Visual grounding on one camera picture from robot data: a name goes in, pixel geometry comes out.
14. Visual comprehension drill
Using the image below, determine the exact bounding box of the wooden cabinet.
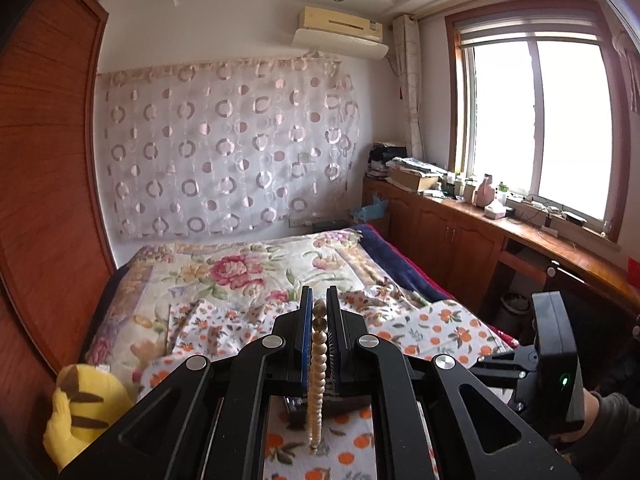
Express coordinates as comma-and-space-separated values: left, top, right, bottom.
362, 177, 640, 322

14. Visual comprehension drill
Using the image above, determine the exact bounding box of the black square box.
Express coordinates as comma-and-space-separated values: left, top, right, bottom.
285, 394, 373, 418

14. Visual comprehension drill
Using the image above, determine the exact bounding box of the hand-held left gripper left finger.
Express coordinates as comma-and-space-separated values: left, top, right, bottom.
57, 285, 315, 480

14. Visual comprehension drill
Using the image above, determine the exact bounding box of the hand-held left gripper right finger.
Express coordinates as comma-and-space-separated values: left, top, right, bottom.
326, 285, 583, 480

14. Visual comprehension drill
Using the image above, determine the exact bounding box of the beige air conditioner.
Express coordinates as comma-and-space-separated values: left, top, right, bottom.
298, 6, 384, 42

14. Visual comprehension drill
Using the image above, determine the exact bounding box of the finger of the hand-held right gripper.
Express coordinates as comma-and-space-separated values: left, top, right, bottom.
507, 382, 540, 414
470, 346, 540, 386

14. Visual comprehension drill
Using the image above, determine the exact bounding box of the dark trash bin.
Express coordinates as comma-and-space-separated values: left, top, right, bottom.
497, 291, 532, 334

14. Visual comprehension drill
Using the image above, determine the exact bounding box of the person's right forearm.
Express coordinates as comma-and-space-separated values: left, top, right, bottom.
562, 389, 640, 480

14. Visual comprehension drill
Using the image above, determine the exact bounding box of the pink bottle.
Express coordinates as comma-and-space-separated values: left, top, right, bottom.
474, 174, 497, 207

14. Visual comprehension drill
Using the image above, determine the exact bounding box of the sheer circle pattern curtain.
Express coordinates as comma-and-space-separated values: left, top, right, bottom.
97, 55, 362, 241

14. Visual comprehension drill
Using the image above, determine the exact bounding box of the dark pile of clothes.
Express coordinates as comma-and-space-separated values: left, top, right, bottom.
369, 142, 409, 179

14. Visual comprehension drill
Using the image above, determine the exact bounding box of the floral quilt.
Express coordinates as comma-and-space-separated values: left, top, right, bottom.
82, 229, 401, 361

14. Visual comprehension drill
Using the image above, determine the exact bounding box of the blue plastic bag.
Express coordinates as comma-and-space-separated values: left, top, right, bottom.
352, 195, 390, 222

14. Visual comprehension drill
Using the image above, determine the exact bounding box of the white window curtain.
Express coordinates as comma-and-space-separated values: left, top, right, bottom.
391, 14, 426, 161

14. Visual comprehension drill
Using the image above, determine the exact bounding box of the white power strip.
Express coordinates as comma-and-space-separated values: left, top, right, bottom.
505, 200, 552, 222

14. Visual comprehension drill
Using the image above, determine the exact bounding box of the grey roller blind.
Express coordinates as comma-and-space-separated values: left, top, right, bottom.
457, 7, 602, 50

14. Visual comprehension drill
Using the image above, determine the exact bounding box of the orange print cloth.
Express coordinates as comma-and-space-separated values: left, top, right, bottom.
135, 285, 517, 480

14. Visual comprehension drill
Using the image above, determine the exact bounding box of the dark blue blanket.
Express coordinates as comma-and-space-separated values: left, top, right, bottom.
357, 224, 522, 350

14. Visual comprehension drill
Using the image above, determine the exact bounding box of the window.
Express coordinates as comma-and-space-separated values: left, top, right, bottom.
445, 0, 636, 242

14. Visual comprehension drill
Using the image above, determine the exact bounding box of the yellow plush toy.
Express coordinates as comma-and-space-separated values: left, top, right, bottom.
42, 364, 137, 473

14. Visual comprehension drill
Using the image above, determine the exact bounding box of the beige wooden bead string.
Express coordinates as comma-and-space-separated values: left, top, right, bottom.
306, 298, 331, 454

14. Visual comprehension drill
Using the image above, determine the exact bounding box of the brown wooden wardrobe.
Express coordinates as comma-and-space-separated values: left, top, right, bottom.
0, 0, 119, 461

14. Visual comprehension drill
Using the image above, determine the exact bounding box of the white air deflector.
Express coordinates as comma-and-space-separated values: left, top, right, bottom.
292, 27, 390, 60

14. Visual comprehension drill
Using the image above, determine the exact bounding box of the stack of papers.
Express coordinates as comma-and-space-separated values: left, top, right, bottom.
387, 156, 447, 192

